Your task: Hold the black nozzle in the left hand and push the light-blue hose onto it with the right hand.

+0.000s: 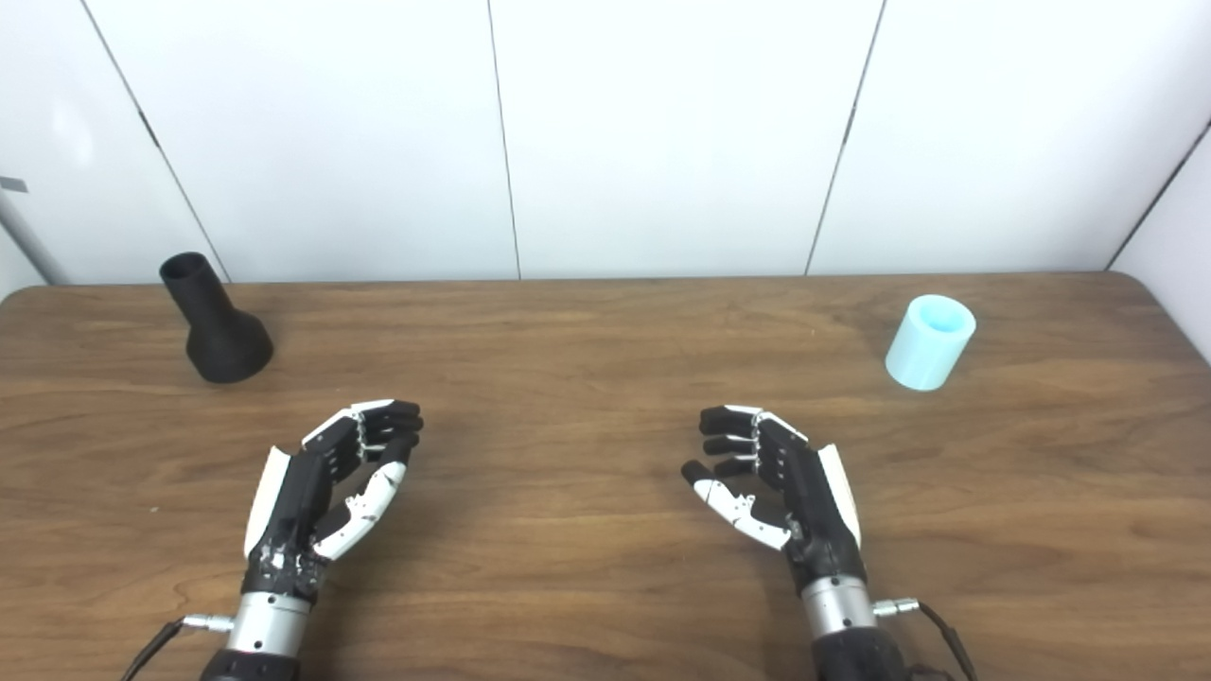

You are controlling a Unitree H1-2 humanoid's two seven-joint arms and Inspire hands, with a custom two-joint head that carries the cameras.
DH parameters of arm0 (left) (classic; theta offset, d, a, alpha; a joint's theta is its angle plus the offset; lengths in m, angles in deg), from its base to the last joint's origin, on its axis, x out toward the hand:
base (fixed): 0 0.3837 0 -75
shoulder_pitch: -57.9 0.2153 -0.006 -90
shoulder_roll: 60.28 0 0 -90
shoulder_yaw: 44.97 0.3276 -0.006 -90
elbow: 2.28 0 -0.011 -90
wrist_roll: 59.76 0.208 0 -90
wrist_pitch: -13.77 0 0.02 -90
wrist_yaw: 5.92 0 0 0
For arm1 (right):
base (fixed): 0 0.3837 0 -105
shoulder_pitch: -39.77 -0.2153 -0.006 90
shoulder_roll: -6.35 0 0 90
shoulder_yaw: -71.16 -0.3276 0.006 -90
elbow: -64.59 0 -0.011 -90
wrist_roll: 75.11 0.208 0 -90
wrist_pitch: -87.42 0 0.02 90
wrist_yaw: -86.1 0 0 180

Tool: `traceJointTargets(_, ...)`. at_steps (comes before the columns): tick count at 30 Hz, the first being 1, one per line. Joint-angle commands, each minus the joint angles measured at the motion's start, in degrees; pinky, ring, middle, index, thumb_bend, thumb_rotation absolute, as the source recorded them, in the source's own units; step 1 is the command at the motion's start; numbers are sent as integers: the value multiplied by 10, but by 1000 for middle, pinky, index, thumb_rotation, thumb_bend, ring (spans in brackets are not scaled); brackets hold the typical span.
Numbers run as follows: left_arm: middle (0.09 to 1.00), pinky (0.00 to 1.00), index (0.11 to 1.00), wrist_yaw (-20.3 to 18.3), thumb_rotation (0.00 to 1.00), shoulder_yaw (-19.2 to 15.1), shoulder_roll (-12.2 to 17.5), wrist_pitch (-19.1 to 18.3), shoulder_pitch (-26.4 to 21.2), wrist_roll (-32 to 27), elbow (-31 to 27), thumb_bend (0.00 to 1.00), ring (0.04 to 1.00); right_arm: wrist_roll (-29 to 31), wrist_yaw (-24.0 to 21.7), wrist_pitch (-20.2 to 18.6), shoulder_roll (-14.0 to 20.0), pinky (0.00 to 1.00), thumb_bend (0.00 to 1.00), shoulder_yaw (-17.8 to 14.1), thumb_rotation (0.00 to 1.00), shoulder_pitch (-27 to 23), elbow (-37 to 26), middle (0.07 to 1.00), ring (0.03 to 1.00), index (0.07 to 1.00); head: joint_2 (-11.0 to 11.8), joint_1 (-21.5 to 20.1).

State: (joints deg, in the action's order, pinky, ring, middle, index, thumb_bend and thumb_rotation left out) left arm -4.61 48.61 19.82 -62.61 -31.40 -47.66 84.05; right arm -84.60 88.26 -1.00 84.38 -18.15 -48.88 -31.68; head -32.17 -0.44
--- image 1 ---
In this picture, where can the black funnel-shaped nozzle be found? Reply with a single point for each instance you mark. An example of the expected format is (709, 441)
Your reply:
(219, 331)

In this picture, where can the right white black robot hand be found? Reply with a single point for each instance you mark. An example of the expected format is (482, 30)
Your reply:
(804, 492)

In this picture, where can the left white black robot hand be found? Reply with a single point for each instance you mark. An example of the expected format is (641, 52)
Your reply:
(301, 492)

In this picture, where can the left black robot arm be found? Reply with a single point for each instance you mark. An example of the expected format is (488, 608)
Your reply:
(265, 634)

